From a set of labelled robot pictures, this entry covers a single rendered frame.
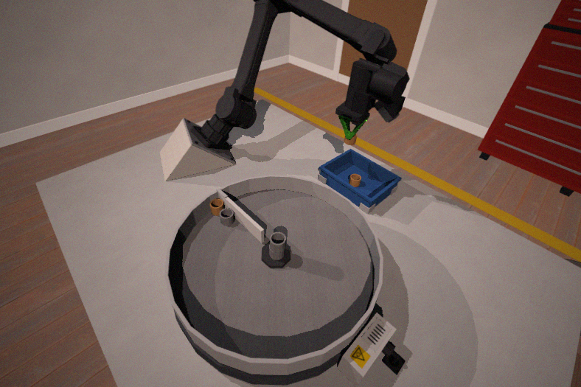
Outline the grey metal bushing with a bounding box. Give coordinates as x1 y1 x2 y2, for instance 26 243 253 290
270 232 286 253
220 208 234 226
269 241 285 260

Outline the blue crate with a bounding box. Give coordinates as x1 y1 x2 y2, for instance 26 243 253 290
319 149 402 214

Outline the bronze bushing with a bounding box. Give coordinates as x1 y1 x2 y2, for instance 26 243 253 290
349 174 361 187
344 134 357 145
209 198 224 216

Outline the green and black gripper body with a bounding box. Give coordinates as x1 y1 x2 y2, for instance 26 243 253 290
335 84 370 125

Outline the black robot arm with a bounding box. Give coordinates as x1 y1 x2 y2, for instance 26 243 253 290
190 0 409 150

